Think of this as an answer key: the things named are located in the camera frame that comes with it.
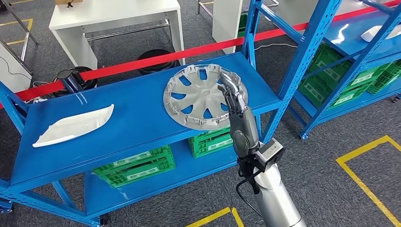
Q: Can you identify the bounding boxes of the black stanchion post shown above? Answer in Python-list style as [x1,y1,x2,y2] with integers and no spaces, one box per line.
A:
[56,69,85,94]

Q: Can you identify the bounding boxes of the white desk with chrome bars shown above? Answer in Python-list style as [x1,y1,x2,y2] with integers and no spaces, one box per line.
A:
[48,0,186,70]

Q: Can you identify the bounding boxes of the yellow floor tape square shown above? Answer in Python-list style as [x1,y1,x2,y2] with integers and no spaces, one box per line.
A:
[336,134,401,227]
[184,207,245,227]

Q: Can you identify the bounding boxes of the red barrier belt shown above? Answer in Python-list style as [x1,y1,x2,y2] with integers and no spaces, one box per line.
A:
[0,0,401,110]

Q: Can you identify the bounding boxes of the brown cardboard box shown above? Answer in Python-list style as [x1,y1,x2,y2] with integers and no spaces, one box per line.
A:
[54,0,84,9]

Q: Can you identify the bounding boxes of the black ribbed round base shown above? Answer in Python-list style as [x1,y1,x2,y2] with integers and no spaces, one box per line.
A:
[52,66,98,98]

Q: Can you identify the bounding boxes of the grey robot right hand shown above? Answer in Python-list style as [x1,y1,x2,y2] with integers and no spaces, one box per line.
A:
[217,71,261,159]

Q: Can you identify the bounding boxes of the white floor cable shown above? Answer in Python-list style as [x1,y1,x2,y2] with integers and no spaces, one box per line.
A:
[253,43,298,52]

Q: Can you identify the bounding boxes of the white plastic mirror cover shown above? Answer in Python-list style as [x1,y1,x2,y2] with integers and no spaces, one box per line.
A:
[360,25,401,43]
[32,104,115,148]

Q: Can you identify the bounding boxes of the chrome metal frame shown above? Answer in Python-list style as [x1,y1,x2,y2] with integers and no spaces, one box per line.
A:
[0,0,39,61]

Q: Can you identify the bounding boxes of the white desk side panel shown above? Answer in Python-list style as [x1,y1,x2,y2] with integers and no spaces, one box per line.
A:
[0,41,33,93]
[212,0,251,54]
[275,0,380,29]

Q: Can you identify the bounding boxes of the silver plastic hubcap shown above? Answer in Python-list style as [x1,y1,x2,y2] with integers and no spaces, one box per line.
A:
[162,63,249,131]

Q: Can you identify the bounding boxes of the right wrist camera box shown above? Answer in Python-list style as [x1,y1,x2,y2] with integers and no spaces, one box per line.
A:
[254,138,286,173]

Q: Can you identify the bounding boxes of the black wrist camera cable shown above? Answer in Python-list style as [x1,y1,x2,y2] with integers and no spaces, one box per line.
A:
[235,177,264,218]

